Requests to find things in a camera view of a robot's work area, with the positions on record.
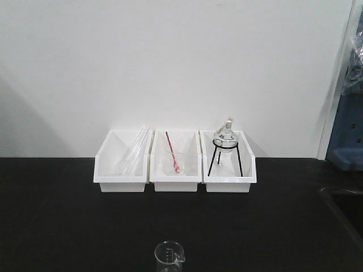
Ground red black stirring rod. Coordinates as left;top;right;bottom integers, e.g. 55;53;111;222
165;131;180;173

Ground black wire tripod stand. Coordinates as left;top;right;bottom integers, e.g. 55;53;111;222
207;138;244;176

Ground white left storage bin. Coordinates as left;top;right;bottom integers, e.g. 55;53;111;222
94;129;153;193

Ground white storage bin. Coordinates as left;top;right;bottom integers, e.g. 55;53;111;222
199;130;257;193
149;129;202;192
94;129;153;193

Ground white middle storage bin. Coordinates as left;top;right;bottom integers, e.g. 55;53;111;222
149;129;202;192

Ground round glass alcohol lamp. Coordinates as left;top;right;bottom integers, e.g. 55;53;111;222
213;118;238;153

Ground clear glass tubes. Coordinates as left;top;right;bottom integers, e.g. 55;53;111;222
111;124;150;176

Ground black sink basin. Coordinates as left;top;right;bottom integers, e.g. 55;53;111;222
320;187;362;247

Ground blue lab cabinet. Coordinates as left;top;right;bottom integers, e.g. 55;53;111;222
326;7;362;172

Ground white right storage bin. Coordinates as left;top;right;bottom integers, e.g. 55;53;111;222
199;130;257;193

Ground clear glass beaker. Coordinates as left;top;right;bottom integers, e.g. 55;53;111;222
154;241;186;272

